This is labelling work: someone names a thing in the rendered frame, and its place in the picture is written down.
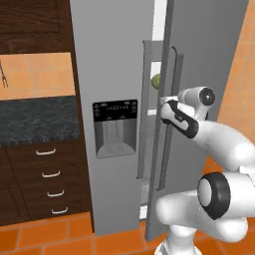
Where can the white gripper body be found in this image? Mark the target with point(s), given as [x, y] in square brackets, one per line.
[167, 100]

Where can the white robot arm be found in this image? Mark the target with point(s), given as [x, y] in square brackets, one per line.
[229, 146]

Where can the plain grey fridge door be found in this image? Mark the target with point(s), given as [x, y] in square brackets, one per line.
[202, 50]

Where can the grey fridge door with dispenser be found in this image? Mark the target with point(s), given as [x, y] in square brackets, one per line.
[109, 59]

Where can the white fridge interior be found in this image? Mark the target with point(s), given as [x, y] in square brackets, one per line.
[159, 20]

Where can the green round vegetable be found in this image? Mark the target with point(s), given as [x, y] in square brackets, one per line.
[156, 81]

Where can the dark wood drawer front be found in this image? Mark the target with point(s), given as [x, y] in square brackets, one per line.
[78, 209]
[71, 172]
[74, 192]
[66, 152]

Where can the dark wood cupboard door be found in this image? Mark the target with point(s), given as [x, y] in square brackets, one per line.
[10, 196]

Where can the dark wood wall cupboard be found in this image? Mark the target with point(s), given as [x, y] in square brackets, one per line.
[33, 26]

